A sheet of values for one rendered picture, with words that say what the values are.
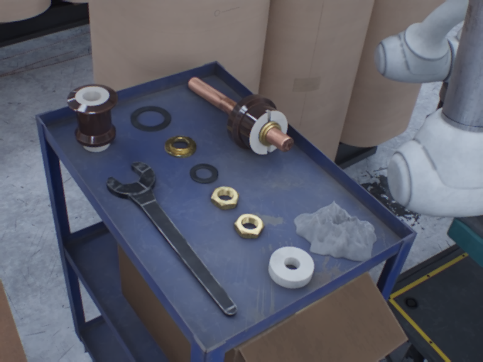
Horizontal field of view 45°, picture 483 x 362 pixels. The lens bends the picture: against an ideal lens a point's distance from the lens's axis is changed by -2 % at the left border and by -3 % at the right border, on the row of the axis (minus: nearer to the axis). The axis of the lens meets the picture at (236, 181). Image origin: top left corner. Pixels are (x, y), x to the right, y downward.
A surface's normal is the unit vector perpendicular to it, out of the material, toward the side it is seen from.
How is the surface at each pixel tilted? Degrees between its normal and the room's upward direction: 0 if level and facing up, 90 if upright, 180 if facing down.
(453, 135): 43
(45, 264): 0
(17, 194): 0
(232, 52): 90
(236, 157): 0
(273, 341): 26
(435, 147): 67
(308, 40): 90
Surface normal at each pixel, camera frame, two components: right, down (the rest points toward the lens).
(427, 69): 0.12, 0.83
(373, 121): 0.11, 0.68
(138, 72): -0.55, 0.53
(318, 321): 0.33, -0.40
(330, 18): 0.48, 0.63
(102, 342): 0.08, -0.73
